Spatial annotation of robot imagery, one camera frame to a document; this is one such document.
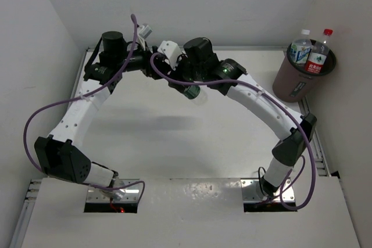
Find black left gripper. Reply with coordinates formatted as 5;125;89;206
115;40;168;80

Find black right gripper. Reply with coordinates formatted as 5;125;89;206
162;49;205;92

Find green label clear bottle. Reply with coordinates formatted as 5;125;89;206
183;85;208;105

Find blue label clear bottle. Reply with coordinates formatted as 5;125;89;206
290;30;312;67

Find red cap labelled bottle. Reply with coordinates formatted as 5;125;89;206
305;29;333;74

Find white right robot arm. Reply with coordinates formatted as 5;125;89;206
158;38;317;199

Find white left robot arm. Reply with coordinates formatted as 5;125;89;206
34;25;152;190

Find brown bin black rim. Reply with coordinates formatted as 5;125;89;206
272;45;337;103

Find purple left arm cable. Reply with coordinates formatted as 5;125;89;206
23;13;146;202

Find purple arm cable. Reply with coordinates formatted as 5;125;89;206
23;13;146;202
149;52;317;211

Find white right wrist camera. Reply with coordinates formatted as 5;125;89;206
158;41;183;71

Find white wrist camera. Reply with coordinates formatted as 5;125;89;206
137;24;152;50
158;41;183;71

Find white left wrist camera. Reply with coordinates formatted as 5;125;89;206
137;24;152;50

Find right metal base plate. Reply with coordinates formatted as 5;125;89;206
241;178;295;204

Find metal base plate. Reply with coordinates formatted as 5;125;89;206
86;179;142;203
241;178;295;204

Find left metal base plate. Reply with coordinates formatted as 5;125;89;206
86;179;142;203

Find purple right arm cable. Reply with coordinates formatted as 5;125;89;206
149;52;317;211

